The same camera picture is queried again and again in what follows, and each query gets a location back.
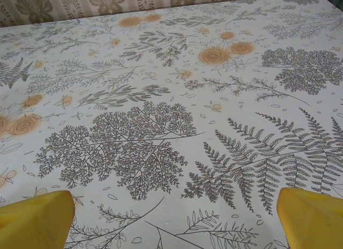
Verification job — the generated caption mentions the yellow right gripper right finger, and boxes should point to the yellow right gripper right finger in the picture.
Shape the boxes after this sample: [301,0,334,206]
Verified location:
[277,186,343,249]

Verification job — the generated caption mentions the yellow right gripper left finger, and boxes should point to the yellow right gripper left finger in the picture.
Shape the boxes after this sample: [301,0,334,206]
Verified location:
[0,190,76,249]

